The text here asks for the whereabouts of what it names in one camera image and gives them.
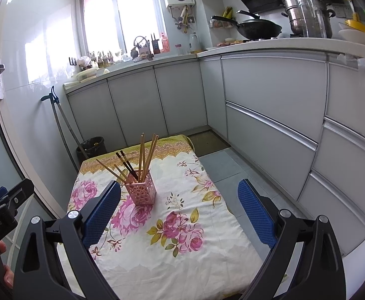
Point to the black wok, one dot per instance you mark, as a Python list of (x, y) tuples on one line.
[(255, 28)]

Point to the black trash bin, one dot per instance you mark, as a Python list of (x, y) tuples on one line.
[(93, 147)]

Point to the black chopstick gold band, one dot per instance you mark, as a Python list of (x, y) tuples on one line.
[(120, 158)]

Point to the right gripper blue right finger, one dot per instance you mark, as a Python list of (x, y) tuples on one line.
[(261, 220)]

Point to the white kettle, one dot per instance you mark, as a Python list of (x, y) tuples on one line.
[(194, 43)]

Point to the white bowl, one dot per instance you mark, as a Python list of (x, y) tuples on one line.
[(353, 35)]

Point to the pink perforated utensil holder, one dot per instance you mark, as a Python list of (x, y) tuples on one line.
[(142, 193)]

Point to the person left hand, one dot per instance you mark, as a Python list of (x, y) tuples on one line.
[(9, 275)]

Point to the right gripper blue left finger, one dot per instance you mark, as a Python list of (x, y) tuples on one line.
[(97, 212)]

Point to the floral tablecloth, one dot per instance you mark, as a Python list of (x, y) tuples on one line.
[(186, 245)]

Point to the stainless steel steamer pot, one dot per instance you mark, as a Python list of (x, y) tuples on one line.
[(309, 18)]

